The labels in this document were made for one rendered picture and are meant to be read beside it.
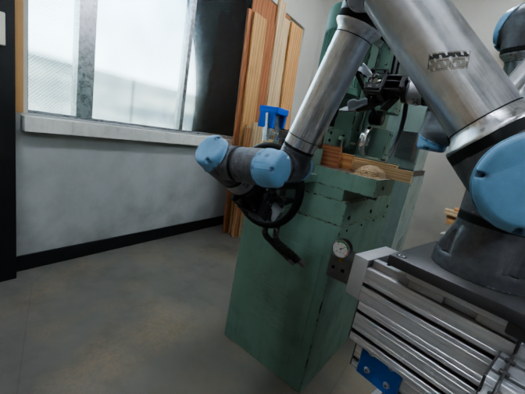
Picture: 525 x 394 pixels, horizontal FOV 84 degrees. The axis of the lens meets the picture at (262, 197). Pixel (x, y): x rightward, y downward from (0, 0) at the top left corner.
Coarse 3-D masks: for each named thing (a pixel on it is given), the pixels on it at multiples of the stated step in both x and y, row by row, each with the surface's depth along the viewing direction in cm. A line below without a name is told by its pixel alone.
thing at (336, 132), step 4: (328, 128) 115; (332, 128) 117; (328, 132) 115; (332, 132) 118; (336, 132) 120; (340, 132) 123; (324, 136) 116; (328, 136) 116; (332, 136) 118; (336, 136) 121; (324, 140) 116; (328, 140) 117; (332, 140) 119; (336, 140) 122; (340, 140) 125; (328, 144) 118; (332, 144) 120; (336, 144) 123
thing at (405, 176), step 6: (354, 162) 113; (360, 162) 112; (354, 168) 114; (384, 168) 107; (390, 168) 105; (390, 174) 106; (396, 174) 104; (402, 174) 103; (408, 174) 102; (396, 180) 104; (402, 180) 103; (408, 180) 102
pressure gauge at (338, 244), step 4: (336, 240) 96; (340, 240) 96; (344, 240) 95; (332, 244) 98; (336, 244) 97; (340, 244) 96; (344, 244) 95; (348, 244) 95; (332, 248) 97; (336, 248) 97; (340, 248) 96; (344, 248) 95; (348, 248) 94; (352, 248) 96; (336, 252) 97; (340, 252) 96; (344, 252) 95; (348, 252) 94; (340, 256) 96; (344, 256) 95; (340, 260) 98
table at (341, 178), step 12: (324, 168) 104; (336, 168) 108; (312, 180) 104; (324, 180) 105; (336, 180) 102; (348, 180) 99; (360, 180) 97; (372, 180) 94; (384, 180) 99; (360, 192) 97; (372, 192) 95; (384, 192) 103
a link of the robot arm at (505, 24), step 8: (512, 8) 82; (520, 8) 79; (504, 16) 83; (512, 16) 80; (520, 16) 78; (496, 24) 84; (504, 24) 82; (512, 24) 80; (520, 24) 78; (496, 32) 84; (504, 32) 83; (512, 32) 80; (520, 32) 79; (496, 40) 85; (504, 40) 83; (512, 40) 80; (520, 40) 79; (496, 48) 88; (504, 48) 83; (512, 48) 81; (520, 48) 79; (504, 56) 84; (512, 56) 81; (520, 56) 80; (504, 64) 85; (512, 64) 82
